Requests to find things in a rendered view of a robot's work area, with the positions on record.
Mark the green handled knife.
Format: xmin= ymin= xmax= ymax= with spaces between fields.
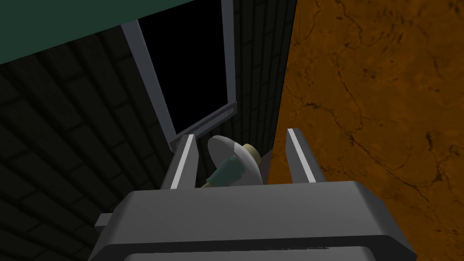
xmin=200 ymin=155 xmax=246 ymax=189

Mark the grey framed dark window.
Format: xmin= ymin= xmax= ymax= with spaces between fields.
xmin=121 ymin=0 xmax=238 ymax=153

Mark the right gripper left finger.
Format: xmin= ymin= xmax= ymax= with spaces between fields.
xmin=159 ymin=134 xmax=200 ymax=190

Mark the beige round bread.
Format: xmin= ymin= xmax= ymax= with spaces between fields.
xmin=242 ymin=143 xmax=261 ymax=166

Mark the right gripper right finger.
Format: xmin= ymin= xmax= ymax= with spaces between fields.
xmin=285 ymin=128 xmax=328 ymax=185

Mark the white plate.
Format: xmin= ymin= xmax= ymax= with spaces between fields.
xmin=207 ymin=135 xmax=263 ymax=187

